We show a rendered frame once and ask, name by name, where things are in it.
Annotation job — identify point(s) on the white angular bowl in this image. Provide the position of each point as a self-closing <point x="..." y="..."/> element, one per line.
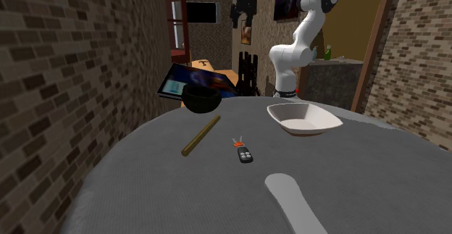
<point x="303" y="118"/>

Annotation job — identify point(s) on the purple wall picture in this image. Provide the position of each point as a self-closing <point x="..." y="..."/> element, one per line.
<point x="285" y="0"/>

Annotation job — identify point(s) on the red wooden shelf cabinet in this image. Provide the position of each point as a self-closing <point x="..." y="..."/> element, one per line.
<point x="177" y="21"/>

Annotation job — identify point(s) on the green bottle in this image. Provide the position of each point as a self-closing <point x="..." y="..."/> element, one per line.
<point x="328" y="53"/>

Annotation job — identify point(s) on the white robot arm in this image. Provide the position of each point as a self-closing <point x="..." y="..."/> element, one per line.
<point x="286" y="58"/>

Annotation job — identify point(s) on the dark stone counter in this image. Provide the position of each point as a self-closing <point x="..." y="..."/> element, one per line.
<point x="332" y="81"/>

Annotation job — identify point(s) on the white flat elongated object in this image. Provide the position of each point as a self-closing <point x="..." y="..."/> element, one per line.
<point x="289" y="198"/>

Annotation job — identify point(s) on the small orange wall picture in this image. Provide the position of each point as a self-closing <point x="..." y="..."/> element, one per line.
<point x="246" y="32"/>

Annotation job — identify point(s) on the olive brown stick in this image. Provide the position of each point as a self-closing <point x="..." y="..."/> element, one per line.
<point x="200" y="136"/>

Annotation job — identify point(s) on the grey round table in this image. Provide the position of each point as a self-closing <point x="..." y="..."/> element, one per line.
<point x="197" y="198"/>

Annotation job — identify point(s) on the pale blue bottle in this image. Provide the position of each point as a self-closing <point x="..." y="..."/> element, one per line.
<point x="314" y="54"/>

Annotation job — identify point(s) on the black wall screen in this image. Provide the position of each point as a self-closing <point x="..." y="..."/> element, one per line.
<point x="202" y="12"/>

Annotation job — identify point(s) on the black bowl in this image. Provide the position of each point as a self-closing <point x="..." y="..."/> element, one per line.
<point x="201" y="100"/>

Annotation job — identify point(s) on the black chair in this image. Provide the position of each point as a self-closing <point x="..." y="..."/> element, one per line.
<point x="248" y="72"/>

